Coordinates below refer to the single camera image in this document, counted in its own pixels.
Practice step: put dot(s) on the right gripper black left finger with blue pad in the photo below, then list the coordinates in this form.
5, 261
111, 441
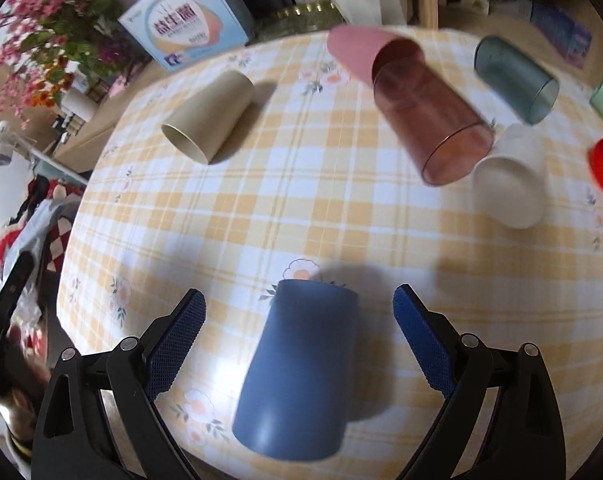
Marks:
73, 439

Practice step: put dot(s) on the yellow checked tablecloth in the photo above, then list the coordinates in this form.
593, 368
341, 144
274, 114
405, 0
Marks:
312, 183

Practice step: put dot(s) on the white bottle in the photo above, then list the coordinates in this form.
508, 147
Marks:
79, 104

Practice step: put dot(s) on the pink blossom branches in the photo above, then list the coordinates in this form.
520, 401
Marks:
48, 41

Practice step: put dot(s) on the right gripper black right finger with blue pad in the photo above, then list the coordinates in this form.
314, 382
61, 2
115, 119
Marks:
525, 437

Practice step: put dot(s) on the white cup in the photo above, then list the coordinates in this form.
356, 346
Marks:
509, 183

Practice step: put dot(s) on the low wooden cabinet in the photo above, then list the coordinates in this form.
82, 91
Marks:
81, 152

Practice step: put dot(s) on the green glass tray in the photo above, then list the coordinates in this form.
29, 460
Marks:
303, 18

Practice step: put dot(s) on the pink opaque cup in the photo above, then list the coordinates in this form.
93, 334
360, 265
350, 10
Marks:
365, 50

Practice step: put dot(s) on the blue cup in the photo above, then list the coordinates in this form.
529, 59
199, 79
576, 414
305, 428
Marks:
295, 400

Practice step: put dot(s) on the transparent brown-pink cup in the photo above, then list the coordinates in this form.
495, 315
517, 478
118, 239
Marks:
444, 136

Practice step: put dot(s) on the transparent dark teal cup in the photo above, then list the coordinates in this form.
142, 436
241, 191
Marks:
519, 80

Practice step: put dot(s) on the beige cup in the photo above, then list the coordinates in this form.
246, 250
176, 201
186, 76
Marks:
200, 125

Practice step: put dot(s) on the purple box on shelf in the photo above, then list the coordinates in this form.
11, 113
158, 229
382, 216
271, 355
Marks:
569, 38

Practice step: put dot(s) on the light blue probiotics box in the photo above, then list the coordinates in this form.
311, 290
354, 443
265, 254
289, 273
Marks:
179, 33

